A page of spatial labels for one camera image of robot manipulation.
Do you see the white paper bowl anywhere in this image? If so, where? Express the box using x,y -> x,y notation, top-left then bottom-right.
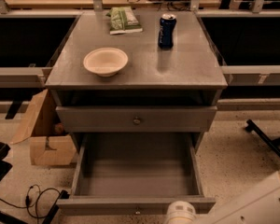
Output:
83,48 -> 128,77

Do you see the black stand leg left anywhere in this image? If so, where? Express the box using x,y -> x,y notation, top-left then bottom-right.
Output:
42,190 -> 69,224

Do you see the black stand leg right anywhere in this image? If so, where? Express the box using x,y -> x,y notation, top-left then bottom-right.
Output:
245,119 -> 280,158

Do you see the green chip bag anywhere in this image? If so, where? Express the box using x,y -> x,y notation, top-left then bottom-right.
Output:
107,7 -> 143,35

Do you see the black stand leg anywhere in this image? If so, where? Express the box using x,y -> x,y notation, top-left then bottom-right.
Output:
245,119 -> 280,158
42,190 -> 69,224

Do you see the grey drawer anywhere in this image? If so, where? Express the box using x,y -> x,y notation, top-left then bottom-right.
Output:
58,133 -> 216,216
56,106 -> 217,133

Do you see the brown cardboard box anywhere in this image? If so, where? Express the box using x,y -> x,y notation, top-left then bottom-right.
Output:
11,90 -> 77,166

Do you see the grey drawer cabinet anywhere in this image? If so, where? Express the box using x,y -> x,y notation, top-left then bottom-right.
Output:
46,10 -> 227,146

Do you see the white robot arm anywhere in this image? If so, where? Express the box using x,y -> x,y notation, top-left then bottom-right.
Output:
163,171 -> 280,224

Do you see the black cable on floor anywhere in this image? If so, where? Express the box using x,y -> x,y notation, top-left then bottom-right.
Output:
0,184 -> 62,219

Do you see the blue soda can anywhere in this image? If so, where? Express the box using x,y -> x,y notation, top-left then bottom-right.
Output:
158,13 -> 176,49

